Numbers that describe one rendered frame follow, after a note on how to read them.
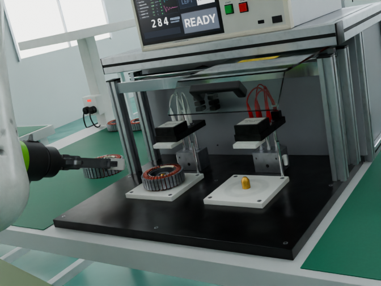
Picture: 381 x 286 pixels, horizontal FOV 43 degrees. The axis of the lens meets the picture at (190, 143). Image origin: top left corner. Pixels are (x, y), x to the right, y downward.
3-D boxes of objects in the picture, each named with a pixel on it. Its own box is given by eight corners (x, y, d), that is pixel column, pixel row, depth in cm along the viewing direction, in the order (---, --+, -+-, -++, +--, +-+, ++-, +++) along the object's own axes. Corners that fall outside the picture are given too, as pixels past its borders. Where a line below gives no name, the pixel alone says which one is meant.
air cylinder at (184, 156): (201, 171, 134) (197, 152, 132) (179, 170, 138) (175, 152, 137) (210, 164, 138) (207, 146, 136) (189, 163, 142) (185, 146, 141)
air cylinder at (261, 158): (282, 173, 120) (279, 152, 119) (255, 172, 124) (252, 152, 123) (290, 165, 124) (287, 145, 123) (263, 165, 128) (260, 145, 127)
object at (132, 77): (337, 61, 108) (335, 47, 108) (130, 83, 144) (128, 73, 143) (339, 59, 110) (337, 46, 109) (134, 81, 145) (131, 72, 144)
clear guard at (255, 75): (276, 110, 84) (271, 77, 83) (168, 116, 98) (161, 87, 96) (334, 70, 109) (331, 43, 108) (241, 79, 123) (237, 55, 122)
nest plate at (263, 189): (262, 208, 103) (261, 203, 103) (203, 204, 111) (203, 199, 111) (289, 181, 114) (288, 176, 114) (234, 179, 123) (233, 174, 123)
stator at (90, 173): (105, 180, 123) (101, 167, 122) (76, 179, 130) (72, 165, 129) (134, 165, 132) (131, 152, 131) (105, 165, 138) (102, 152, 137)
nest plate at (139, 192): (172, 201, 117) (170, 197, 116) (126, 198, 125) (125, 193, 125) (204, 177, 128) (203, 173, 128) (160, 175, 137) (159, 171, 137)
